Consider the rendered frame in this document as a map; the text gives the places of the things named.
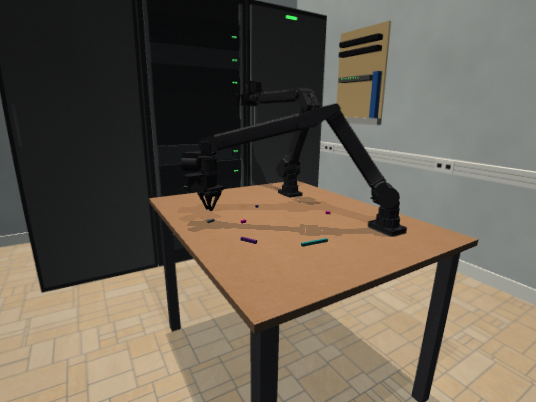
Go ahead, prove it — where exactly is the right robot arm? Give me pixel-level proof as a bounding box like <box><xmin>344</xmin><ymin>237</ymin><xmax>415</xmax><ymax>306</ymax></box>
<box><xmin>244</xmin><ymin>81</ymin><xmax>320</xmax><ymax>197</ymax></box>

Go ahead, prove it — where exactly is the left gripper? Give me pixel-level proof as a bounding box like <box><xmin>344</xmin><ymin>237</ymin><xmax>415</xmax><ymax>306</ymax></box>
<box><xmin>196</xmin><ymin>171</ymin><xmax>224</xmax><ymax>211</ymax></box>

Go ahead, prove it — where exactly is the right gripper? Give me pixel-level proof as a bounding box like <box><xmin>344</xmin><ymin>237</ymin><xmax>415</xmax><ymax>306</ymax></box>
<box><xmin>234</xmin><ymin>94</ymin><xmax>257</xmax><ymax>106</ymax></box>

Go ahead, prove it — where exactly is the turquoise rod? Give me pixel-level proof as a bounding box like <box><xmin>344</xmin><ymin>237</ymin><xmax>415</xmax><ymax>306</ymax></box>
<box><xmin>301</xmin><ymin>238</ymin><xmax>328</xmax><ymax>247</ymax></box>

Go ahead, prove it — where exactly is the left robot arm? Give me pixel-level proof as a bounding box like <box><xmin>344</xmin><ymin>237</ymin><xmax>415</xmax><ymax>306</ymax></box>
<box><xmin>181</xmin><ymin>103</ymin><xmax>407</xmax><ymax>235</ymax></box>

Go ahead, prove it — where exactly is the purple rod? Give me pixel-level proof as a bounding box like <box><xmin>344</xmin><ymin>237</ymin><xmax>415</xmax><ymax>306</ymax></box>
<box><xmin>241</xmin><ymin>237</ymin><xmax>257</xmax><ymax>244</ymax></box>

